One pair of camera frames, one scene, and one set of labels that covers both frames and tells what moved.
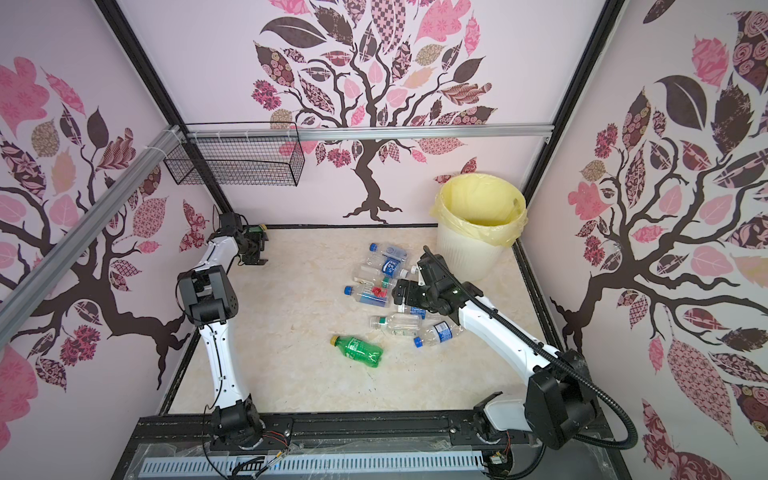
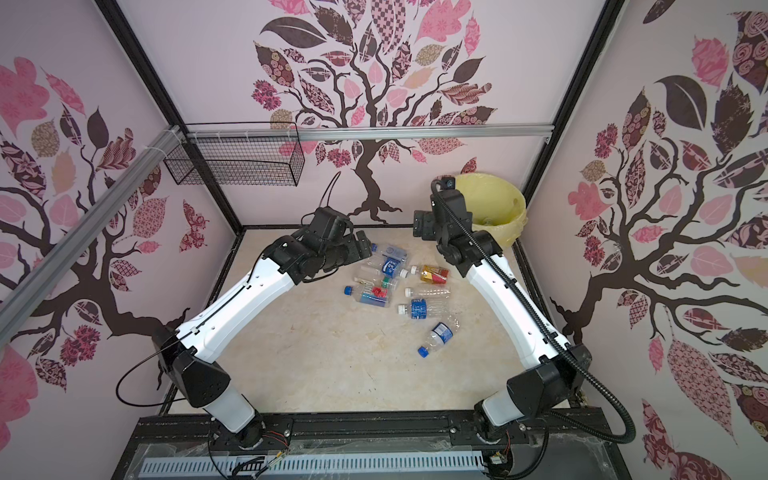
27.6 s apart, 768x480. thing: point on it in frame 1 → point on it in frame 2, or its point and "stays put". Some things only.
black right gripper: [412, 287] → [424, 231]
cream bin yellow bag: [479, 216] stays put
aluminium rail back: [279, 133] stays put
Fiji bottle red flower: [368, 294] stays put
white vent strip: [257, 466] stays put
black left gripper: [251, 257] → [353, 252]
